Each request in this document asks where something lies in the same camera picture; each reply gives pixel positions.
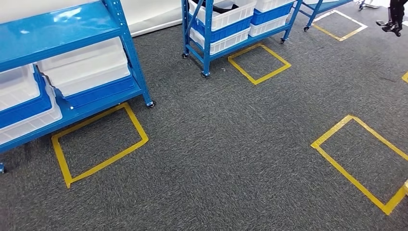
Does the blue metal shelf rack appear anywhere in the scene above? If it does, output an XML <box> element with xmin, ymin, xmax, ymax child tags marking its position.
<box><xmin>299</xmin><ymin>0</ymin><xmax>354</xmax><ymax>33</ymax></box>
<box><xmin>180</xmin><ymin>0</ymin><xmax>304</xmax><ymax>79</ymax></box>
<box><xmin>0</xmin><ymin>0</ymin><xmax>156</xmax><ymax>174</ymax></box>

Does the black plastic part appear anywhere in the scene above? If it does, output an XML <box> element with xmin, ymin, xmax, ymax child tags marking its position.
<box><xmin>196</xmin><ymin>0</ymin><xmax>240</xmax><ymax>14</ymax></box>

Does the blue plastic bin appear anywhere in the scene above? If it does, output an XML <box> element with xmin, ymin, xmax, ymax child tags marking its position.
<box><xmin>53</xmin><ymin>75</ymin><xmax>136</xmax><ymax>110</ymax></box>
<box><xmin>0</xmin><ymin>65</ymin><xmax>53</xmax><ymax>130</ymax></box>
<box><xmin>250</xmin><ymin>2</ymin><xmax>295</xmax><ymax>26</ymax></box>
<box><xmin>191</xmin><ymin>15</ymin><xmax>254</xmax><ymax>43</ymax></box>

